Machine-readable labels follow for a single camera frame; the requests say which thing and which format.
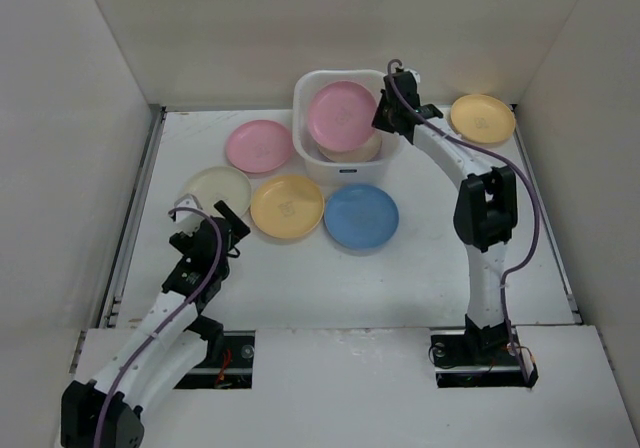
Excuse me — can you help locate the cream plate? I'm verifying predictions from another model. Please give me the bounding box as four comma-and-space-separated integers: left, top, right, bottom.
317, 132, 382, 163
178, 166, 252, 217

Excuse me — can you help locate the pink plate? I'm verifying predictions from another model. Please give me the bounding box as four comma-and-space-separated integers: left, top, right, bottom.
307, 81, 377, 152
225, 120, 294, 174

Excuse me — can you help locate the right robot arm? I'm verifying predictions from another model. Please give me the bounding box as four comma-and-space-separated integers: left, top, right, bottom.
372, 68, 518, 369

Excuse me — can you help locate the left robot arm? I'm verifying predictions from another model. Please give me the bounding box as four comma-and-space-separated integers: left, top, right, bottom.
59, 201, 250, 447

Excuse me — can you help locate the white plastic bin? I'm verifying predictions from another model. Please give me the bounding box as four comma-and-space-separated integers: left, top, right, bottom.
292, 69, 402, 186

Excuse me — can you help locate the left yellow plate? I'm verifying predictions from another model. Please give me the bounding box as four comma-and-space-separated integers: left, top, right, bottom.
250, 174, 325, 240

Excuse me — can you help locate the yellow plate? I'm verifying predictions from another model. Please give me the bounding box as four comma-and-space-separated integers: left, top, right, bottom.
250, 174, 325, 240
449, 94, 516, 144

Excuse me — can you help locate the right yellow plate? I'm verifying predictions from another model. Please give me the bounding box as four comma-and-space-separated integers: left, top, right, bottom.
449, 94, 516, 144

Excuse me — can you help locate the blue plate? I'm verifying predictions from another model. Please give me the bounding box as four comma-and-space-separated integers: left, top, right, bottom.
324, 184, 400, 251

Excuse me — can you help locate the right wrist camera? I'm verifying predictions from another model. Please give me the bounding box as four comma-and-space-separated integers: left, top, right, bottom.
398, 68, 421, 93

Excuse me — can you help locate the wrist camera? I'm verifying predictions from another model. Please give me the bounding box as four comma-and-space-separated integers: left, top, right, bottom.
398, 68, 421, 93
171, 193, 202, 233

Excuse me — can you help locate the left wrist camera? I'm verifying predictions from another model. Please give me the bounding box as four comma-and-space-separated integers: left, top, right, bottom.
171, 193, 202, 233

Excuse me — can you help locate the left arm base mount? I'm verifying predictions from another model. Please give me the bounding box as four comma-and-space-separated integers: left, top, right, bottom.
175, 316, 256, 390

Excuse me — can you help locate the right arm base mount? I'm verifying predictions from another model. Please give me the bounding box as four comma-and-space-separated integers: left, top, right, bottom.
428, 333, 539, 389

